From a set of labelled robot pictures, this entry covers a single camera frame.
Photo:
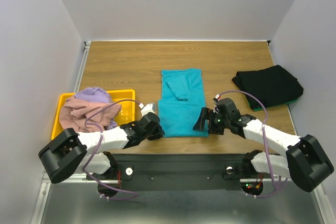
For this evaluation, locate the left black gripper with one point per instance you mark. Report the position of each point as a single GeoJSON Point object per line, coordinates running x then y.
{"type": "Point", "coordinates": [158, 134]}

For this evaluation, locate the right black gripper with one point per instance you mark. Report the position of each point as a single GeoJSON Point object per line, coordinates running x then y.
{"type": "Point", "coordinates": [208, 120]}

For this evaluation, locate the teal t shirt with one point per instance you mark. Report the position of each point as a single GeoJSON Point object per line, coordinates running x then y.
{"type": "Point", "coordinates": [182, 98]}

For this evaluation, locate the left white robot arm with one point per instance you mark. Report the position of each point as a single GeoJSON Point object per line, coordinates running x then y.
{"type": "Point", "coordinates": [77, 153]}

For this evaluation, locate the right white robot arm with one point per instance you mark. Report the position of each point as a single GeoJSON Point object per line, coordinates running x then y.
{"type": "Point", "coordinates": [300, 159]}

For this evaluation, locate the yellow plastic bin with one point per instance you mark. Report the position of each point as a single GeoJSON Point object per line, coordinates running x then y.
{"type": "Point", "coordinates": [127, 113]}

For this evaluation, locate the lavender t shirt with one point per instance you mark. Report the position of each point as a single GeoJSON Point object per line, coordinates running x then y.
{"type": "Point", "coordinates": [94, 94]}

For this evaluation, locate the folded black t shirt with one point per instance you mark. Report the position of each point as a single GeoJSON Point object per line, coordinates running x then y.
{"type": "Point", "coordinates": [272, 86]}

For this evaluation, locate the pink t shirt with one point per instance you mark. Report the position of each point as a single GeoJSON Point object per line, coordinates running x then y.
{"type": "Point", "coordinates": [66, 118]}

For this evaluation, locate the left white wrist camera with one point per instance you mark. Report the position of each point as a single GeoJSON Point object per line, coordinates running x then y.
{"type": "Point", "coordinates": [148, 108]}

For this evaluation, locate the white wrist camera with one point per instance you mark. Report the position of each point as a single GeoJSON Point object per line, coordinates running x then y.
{"type": "Point", "coordinates": [148, 108]}
{"type": "Point", "coordinates": [218, 104]}

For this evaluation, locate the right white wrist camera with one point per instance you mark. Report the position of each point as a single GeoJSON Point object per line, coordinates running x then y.
{"type": "Point", "coordinates": [218, 104]}

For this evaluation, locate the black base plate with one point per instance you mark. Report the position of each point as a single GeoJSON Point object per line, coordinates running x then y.
{"type": "Point", "coordinates": [140, 172]}

